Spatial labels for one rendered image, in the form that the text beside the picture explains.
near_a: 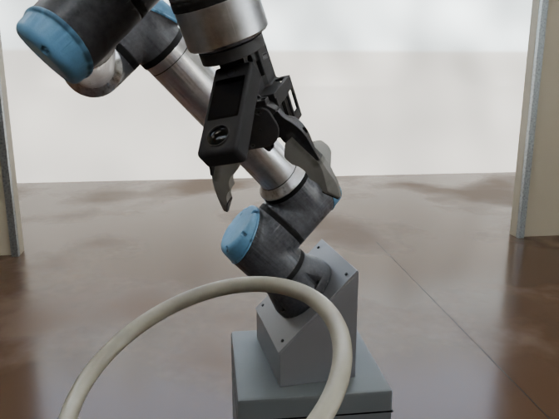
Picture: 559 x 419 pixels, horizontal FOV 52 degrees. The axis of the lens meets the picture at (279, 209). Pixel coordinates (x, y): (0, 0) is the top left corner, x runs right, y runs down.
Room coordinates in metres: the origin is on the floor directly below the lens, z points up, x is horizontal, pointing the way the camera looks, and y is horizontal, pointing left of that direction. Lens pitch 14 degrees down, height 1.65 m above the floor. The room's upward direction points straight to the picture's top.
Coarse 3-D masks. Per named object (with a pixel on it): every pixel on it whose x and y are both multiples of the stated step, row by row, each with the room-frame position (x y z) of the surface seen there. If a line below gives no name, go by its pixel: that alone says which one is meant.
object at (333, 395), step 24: (192, 288) 1.06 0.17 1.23; (216, 288) 1.04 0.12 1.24; (240, 288) 1.03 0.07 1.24; (264, 288) 1.01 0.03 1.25; (288, 288) 0.97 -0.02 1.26; (312, 288) 0.95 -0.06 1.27; (168, 312) 1.03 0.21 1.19; (336, 312) 0.87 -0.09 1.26; (120, 336) 0.98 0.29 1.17; (336, 336) 0.82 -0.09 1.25; (96, 360) 0.93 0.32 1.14; (336, 360) 0.77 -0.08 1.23; (336, 384) 0.72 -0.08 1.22; (72, 408) 0.83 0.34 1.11; (336, 408) 0.70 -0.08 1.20
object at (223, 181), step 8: (216, 168) 0.67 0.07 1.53; (224, 168) 0.67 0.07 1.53; (232, 168) 0.67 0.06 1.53; (216, 176) 0.68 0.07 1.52; (224, 176) 0.67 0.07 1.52; (232, 176) 0.68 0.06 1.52; (216, 184) 0.68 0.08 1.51; (224, 184) 0.68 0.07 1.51; (232, 184) 0.69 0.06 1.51; (216, 192) 0.69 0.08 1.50; (224, 192) 0.68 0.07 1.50; (224, 200) 0.69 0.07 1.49; (224, 208) 0.70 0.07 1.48
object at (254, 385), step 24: (240, 336) 1.63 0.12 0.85; (360, 336) 1.63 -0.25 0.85; (240, 360) 1.48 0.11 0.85; (264, 360) 1.48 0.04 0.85; (360, 360) 1.48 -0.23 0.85; (240, 384) 1.35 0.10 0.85; (264, 384) 1.35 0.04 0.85; (312, 384) 1.35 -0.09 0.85; (360, 384) 1.35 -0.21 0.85; (384, 384) 1.35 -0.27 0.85; (240, 408) 1.27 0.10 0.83; (264, 408) 1.28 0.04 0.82; (288, 408) 1.29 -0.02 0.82; (312, 408) 1.30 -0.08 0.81; (360, 408) 1.31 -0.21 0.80; (384, 408) 1.32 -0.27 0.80
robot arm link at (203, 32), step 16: (240, 0) 0.60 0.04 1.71; (256, 0) 0.62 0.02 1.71; (176, 16) 0.61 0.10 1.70; (192, 16) 0.60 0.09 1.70; (208, 16) 0.59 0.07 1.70; (224, 16) 0.59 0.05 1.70; (240, 16) 0.60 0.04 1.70; (256, 16) 0.61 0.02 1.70; (192, 32) 0.60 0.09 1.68; (208, 32) 0.60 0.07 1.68; (224, 32) 0.59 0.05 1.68; (240, 32) 0.60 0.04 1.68; (256, 32) 0.61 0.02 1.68; (192, 48) 0.62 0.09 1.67; (208, 48) 0.60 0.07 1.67; (224, 48) 0.61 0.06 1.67
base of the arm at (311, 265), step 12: (300, 264) 1.43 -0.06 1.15; (312, 264) 1.45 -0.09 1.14; (324, 264) 1.48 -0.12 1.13; (288, 276) 1.41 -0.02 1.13; (300, 276) 1.42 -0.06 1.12; (312, 276) 1.43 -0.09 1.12; (324, 276) 1.44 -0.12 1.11; (324, 288) 1.42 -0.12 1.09; (276, 300) 1.44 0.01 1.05; (288, 300) 1.41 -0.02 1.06; (288, 312) 1.42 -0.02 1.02; (300, 312) 1.40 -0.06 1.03
